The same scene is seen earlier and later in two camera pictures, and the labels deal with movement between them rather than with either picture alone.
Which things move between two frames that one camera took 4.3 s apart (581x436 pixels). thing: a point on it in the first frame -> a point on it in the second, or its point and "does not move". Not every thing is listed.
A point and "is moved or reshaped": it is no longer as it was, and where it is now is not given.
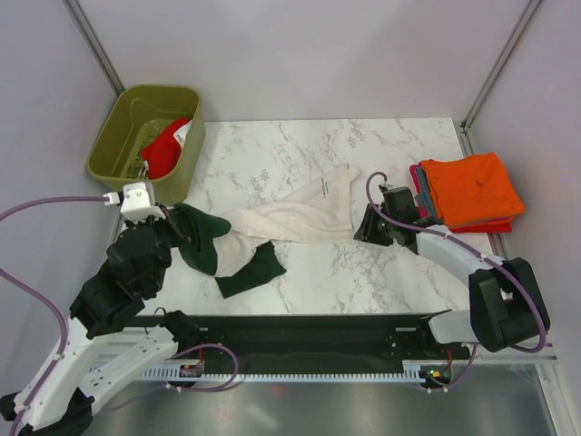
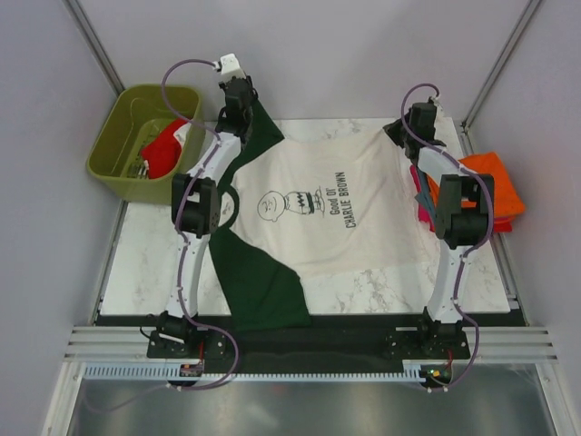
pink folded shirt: (422, 213) does not move
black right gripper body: (393, 226) -> (398, 133)
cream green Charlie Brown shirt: (240, 256) is moved or reshaped
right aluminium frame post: (462, 126) does not move
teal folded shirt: (424, 195) does not move
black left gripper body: (171, 236) -> (252, 97)
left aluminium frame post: (81, 20) does not move
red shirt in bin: (162, 152) does not move
